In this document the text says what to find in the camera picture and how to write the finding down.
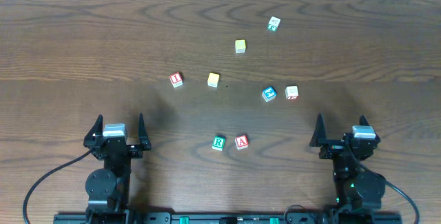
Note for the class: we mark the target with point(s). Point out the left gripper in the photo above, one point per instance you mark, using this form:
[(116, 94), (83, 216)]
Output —
[(116, 145)]

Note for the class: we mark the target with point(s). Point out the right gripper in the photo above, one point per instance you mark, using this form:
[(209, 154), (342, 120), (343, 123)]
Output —
[(341, 145)]

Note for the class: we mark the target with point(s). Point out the blue number 2 block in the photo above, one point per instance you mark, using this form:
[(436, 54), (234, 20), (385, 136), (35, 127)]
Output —
[(269, 94)]

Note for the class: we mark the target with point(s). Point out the red letter I block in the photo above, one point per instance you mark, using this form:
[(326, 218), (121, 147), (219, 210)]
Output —
[(176, 79)]

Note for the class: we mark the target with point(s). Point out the red letter A block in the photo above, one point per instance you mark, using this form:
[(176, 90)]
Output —
[(241, 142)]

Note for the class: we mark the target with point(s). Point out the yellow top wooden block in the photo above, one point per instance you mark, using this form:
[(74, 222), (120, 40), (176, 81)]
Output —
[(213, 80)]

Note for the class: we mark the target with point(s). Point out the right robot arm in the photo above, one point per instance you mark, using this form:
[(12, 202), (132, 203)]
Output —
[(358, 191)]

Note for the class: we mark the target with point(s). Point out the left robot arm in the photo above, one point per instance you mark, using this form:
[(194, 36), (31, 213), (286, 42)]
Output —
[(108, 188)]

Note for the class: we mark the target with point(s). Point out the red sided wooden block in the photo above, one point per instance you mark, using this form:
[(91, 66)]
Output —
[(291, 92)]

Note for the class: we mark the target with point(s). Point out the green letter R block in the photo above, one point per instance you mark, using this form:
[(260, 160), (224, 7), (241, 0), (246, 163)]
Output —
[(218, 143)]

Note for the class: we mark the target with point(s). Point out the green sided wooden block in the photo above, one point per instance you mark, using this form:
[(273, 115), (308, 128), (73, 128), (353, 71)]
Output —
[(273, 24)]

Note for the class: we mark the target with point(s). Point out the yellow top block far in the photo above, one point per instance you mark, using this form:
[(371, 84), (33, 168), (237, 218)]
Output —
[(240, 46)]

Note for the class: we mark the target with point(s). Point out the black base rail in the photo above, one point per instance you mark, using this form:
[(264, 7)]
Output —
[(167, 218)]

